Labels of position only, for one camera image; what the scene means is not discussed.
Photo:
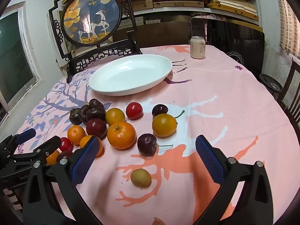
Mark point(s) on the patterned window curtain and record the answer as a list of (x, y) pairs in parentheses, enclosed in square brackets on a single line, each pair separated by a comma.
[(289, 28)]

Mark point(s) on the large orange mandarin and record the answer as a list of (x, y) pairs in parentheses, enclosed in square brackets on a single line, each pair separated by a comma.
[(121, 136)]

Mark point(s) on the white oval plate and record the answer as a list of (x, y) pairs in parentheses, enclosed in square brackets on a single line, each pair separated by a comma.
[(131, 75)]

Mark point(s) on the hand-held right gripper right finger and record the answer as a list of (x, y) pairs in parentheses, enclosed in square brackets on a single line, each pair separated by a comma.
[(209, 160)]

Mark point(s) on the dark red plum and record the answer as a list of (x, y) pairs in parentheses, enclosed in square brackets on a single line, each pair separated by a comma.
[(96, 128)]

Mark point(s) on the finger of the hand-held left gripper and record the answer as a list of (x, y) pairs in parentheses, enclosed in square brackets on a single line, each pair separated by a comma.
[(25, 135), (46, 147)]

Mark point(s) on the small orange mandarin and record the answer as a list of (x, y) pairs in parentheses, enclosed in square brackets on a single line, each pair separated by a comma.
[(53, 158), (84, 142), (76, 134)]

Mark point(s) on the black round stand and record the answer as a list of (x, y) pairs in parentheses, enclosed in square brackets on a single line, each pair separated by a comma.
[(269, 79)]

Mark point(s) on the red cherry tomato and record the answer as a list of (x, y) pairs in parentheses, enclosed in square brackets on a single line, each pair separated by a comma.
[(66, 144), (134, 110)]

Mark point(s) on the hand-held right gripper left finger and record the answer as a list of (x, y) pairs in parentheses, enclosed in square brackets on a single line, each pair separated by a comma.
[(85, 160)]

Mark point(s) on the white framed window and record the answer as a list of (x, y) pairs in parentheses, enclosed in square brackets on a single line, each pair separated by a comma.
[(14, 63)]

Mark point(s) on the small yellow-orange round fruit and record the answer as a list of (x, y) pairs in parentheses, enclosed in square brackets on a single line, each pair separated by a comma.
[(114, 116)]

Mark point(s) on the white storage shelf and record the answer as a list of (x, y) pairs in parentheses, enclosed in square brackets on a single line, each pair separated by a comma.
[(211, 10)]

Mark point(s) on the small white cup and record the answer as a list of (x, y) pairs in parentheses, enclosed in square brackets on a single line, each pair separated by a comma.
[(198, 48)]

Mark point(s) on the large yellow-orange round fruit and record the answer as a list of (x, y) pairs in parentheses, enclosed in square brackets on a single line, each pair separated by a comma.
[(164, 125)]

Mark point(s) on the dark brown water chestnut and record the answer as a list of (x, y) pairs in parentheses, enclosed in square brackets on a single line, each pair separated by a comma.
[(96, 103), (74, 117), (95, 114), (82, 113)]

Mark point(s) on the dark red cherry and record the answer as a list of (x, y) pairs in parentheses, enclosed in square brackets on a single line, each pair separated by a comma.
[(146, 144), (159, 110)]

